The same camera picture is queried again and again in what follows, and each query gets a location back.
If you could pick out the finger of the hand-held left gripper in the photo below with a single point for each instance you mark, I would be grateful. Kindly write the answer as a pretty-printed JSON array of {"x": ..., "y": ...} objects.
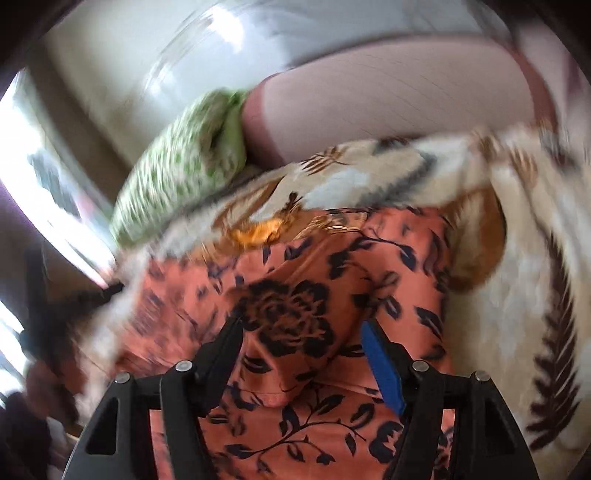
[{"x": 110, "y": 290}]

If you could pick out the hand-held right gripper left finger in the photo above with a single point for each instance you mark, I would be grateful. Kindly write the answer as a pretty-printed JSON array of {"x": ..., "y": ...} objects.
[{"x": 226, "y": 356}]

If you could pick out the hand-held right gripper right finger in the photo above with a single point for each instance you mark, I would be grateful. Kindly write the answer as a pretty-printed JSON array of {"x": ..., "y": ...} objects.
[{"x": 379, "y": 365}]

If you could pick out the orange black floral garment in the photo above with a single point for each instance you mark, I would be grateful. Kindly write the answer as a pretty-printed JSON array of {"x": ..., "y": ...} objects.
[{"x": 300, "y": 258}]

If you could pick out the bright window pane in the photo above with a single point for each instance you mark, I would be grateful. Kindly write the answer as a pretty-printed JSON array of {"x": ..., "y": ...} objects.
[{"x": 8, "y": 341}]

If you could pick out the green white patterned pillow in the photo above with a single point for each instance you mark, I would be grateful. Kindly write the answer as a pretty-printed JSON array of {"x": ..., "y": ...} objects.
[{"x": 175, "y": 175}]

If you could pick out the etched glass window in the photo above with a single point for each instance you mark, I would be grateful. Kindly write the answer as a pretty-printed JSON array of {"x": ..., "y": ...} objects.
[{"x": 27, "y": 161}]

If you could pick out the leaf printed fleece blanket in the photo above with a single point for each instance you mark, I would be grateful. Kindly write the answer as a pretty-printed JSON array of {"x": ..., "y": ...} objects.
[{"x": 508, "y": 277}]

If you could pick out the pink pillow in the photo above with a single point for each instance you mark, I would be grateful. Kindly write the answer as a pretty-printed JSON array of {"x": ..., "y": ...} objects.
[{"x": 369, "y": 101}]

